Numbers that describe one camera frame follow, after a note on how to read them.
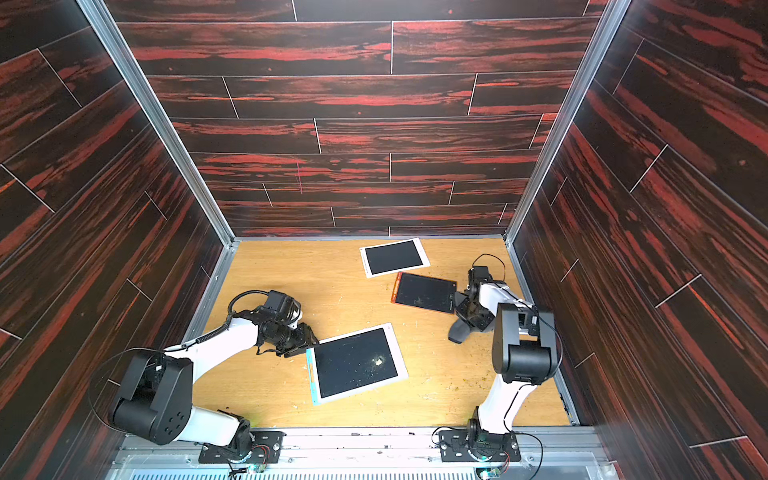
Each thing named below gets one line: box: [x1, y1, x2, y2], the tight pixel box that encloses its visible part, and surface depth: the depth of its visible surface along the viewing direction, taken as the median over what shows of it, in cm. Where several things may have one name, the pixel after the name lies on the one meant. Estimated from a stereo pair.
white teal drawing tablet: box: [305, 322, 409, 406], surface depth 89 cm
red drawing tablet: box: [391, 272, 457, 313], surface depth 106 cm
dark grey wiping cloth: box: [448, 316, 471, 344], surface depth 91 cm
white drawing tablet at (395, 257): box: [359, 237, 431, 279], surface depth 117 cm
